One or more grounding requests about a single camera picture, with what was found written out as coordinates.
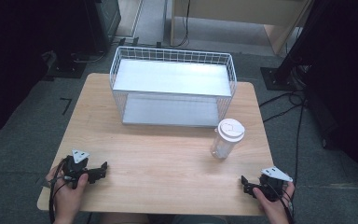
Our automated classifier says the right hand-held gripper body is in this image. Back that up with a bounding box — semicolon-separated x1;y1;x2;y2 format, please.
255;166;294;203

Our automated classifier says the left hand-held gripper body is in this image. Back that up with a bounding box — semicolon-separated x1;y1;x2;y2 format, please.
62;148;90;189

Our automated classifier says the clear bottle with white lid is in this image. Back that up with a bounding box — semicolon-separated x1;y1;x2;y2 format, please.
210;118;246;161

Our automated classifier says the white wire shelf rack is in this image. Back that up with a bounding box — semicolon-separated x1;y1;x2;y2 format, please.
109;46;238;128

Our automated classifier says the person's right hand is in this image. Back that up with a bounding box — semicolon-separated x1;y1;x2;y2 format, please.
252;181;296;224

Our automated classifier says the person's left hand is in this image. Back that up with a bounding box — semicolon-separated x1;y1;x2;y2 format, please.
45;166;90;224

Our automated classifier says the black slanted stand with base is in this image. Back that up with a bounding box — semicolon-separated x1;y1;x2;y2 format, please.
259;0;329;91

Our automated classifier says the light wooden desk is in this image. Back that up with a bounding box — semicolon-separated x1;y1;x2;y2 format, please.
170;0;312;56

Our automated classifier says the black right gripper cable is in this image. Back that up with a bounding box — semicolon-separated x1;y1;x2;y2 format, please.
268;181;296;224

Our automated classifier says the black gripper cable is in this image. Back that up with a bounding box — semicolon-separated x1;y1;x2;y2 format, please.
48;157;73;224
268;181;296;224

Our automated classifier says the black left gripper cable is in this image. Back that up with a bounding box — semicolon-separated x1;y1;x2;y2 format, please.
48;157;73;224

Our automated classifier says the black floor cable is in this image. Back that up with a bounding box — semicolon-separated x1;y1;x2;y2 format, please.
258;90;308;124

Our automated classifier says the black stand with base plate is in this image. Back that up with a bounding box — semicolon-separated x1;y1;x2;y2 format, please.
46;0;122;79

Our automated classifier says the black hanging cable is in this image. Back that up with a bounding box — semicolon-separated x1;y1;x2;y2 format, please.
172;0;191;49

